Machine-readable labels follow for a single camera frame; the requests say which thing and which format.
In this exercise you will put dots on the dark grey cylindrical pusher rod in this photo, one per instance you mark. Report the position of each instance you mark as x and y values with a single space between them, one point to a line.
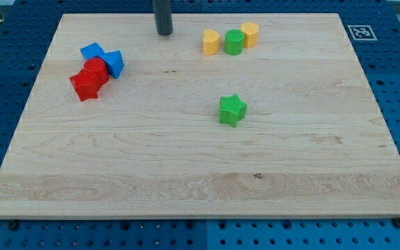
163 17

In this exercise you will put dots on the yellow hexagon block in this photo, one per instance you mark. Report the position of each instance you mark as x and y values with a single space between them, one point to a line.
251 32

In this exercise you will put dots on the red star block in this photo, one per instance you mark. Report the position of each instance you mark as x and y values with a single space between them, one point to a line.
86 85

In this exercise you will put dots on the green star block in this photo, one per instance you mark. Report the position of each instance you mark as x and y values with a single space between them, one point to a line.
231 110

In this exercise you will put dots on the yellow heart block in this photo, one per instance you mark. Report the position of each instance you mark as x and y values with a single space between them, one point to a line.
211 42

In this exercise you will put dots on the blue triangle block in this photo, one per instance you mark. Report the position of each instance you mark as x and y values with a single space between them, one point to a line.
114 62

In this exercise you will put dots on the green cylinder block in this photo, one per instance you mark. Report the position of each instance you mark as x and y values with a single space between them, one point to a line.
234 42

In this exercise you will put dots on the blue cube block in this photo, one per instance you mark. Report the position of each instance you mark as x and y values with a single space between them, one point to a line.
91 51

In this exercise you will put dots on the red cylinder block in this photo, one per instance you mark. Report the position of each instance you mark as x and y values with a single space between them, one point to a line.
97 66

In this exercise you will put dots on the light wooden board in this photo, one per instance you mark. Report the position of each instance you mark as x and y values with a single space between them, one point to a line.
313 143

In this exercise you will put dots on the white fiducial marker tag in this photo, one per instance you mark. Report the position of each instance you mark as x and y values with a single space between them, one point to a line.
360 32

